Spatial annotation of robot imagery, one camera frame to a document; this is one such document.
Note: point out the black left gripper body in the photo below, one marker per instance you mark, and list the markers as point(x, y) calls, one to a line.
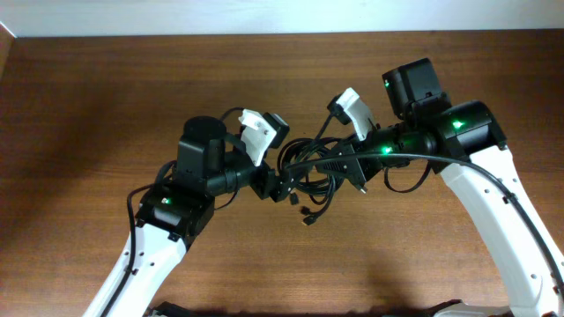
point(259, 180)

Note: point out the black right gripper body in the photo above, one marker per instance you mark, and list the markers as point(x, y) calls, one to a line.
point(353, 163)

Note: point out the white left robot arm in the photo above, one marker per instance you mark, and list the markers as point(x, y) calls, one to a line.
point(177, 206)

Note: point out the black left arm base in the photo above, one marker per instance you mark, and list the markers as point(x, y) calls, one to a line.
point(167, 309)

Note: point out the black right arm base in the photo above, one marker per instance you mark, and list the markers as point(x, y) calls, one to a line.
point(457, 308)

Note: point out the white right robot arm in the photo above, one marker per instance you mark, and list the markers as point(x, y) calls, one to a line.
point(466, 146)

